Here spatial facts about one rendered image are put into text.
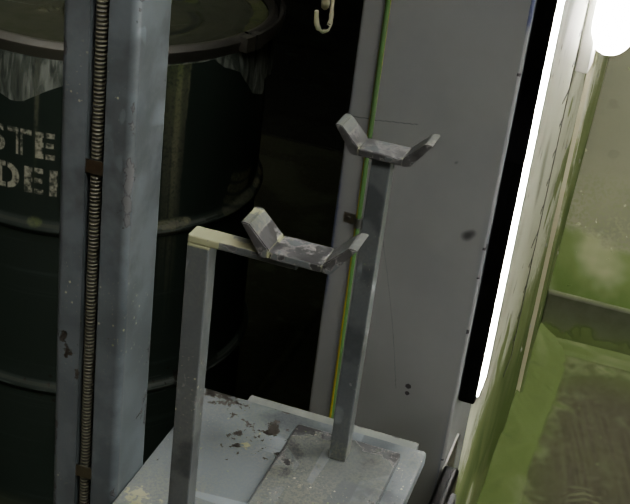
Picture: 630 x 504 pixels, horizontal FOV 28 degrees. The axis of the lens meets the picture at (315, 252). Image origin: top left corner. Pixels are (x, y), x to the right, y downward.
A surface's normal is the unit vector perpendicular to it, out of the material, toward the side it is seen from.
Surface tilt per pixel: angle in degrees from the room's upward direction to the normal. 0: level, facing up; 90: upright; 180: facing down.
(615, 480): 0
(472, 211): 90
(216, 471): 0
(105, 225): 90
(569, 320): 90
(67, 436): 90
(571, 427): 0
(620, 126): 57
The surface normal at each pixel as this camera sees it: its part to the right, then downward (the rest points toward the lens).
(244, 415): 0.11, -0.88
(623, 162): -0.21, -0.14
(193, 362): -0.32, 0.40
